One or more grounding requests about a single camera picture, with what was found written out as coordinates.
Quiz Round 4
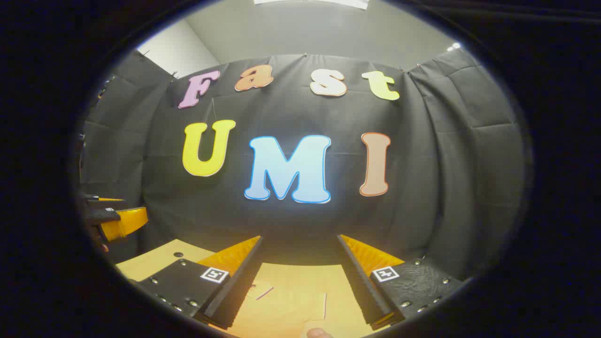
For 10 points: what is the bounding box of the black backdrop cloth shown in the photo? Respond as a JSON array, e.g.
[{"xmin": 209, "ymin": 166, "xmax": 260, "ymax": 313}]
[{"xmin": 77, "ymin": 47, "xmax": 526, "ymax": 282}]

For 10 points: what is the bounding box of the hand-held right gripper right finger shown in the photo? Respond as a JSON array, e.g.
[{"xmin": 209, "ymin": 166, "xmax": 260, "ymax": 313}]
[{"xmin": 337, "ymin": 233, "xmax": 466, "ymax": 330}]

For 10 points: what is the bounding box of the white ceiling light panel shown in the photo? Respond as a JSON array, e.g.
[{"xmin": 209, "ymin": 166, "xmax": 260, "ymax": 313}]
[{"xmin": 254, "ymin": 0, "xmax": 370, "ymax": 10}]

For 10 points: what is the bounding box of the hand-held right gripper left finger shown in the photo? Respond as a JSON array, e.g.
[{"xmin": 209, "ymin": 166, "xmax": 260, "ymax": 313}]
[{"xmin": 134, "ymin": 235, "xmax": 263, "ymax": 330}]

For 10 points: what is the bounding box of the orange polo T-shirt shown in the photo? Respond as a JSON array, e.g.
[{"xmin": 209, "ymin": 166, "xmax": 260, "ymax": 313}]
[{"xmin": 235, "ymin": 281, "xmax": 330, "ymax": 338}]

